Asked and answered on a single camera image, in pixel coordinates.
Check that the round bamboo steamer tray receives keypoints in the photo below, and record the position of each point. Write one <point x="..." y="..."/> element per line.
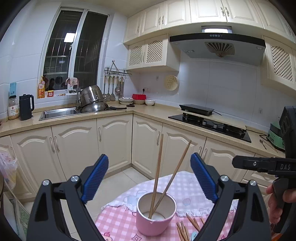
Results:
<point x="171" y="83"/>

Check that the orange dish soap bottle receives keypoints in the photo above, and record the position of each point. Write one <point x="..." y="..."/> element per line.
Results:
<point x="41" y="88"/>

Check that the white metal shelf rack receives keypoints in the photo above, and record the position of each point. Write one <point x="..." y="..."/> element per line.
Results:
<point x="14" y="213"/>

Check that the wooden chopstick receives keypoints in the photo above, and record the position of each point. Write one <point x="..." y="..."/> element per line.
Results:
<point x="184" y="232"/>
<point x="171" y="179"/>
<point x="193" y="222"/>
<point x="180" y="232"/>
<point x="151" y="210"/>

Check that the cream cabinets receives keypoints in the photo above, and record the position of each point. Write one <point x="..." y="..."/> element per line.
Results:
<point x="148" y="33"/>
<point x="58" y="151"/>

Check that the light blue ceramic knife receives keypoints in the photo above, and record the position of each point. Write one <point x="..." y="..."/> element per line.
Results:
<point x="194" y="235"/>

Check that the stainless steel stock pot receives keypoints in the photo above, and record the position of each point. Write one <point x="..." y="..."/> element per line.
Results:
<point x="89" y="95"/>

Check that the black electric kettle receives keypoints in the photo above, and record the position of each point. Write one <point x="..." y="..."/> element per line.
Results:
<point x="26" y="105"/>

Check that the glass jar with grains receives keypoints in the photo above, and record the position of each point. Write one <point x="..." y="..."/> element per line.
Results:
<point x="13" y="108"/>

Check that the cream upper cabinets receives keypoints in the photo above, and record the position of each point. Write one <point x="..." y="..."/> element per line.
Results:
<point x="148" y="33"/>

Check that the wall utensil hanging rack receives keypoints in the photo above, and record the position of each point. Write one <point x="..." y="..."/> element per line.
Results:
<point x="114" y="82"/>

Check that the light blue box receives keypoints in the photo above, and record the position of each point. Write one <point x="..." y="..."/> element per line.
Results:
<point x="12" y="90"/>

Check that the black gas stove top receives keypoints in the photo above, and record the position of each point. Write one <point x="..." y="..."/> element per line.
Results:
<point x="213" y="125"/>

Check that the cream lower cabinets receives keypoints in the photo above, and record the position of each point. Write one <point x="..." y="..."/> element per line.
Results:
<point x="58" y="151"/>

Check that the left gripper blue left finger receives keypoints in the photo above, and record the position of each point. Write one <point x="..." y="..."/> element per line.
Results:
<point x="91" y="178"/>

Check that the stainless steel wok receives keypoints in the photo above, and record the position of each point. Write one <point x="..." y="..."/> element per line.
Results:
<point x="98" y="106"/>

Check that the red container on counter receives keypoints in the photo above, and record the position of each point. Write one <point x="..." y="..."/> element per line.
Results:
<point x="139" y="97"/>

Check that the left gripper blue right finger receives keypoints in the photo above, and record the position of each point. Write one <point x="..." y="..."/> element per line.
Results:
<point x="208" y="184"/>

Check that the stainless steel sink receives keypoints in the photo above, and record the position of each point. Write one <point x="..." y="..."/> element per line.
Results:
<point x="58" y="113"/>

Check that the small red jar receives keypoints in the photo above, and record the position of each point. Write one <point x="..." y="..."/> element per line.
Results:
<point x="50" y="93"/>

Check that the white bowl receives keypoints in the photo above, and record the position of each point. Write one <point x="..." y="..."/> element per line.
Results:
<point x="149" y="102"/>

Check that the green electric cooker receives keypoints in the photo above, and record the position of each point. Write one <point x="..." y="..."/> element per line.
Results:
<point x="275" y="137"/>

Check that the pink checkered tablecloth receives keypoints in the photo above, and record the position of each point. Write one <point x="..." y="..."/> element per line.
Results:
<point x="119" y="223"/>

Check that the pink utensil holder cup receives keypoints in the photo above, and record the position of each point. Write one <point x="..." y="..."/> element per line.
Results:
<point x="160" y="219"/>

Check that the black range hood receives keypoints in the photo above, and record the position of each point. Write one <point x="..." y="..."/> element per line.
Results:
<point x="225" y="46"/>

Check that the white plastic bag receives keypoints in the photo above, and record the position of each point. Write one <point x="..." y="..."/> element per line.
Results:
<point x="9" y="167"/>

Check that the white checkered fringed cloth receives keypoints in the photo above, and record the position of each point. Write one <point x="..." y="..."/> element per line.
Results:
<point x="185" y="189"/>

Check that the dark window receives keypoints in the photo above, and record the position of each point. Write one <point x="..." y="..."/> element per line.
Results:
<point x="73" y="52"/>

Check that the black induction cooker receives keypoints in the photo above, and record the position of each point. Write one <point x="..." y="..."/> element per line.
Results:
<point x="196" y="109"/>

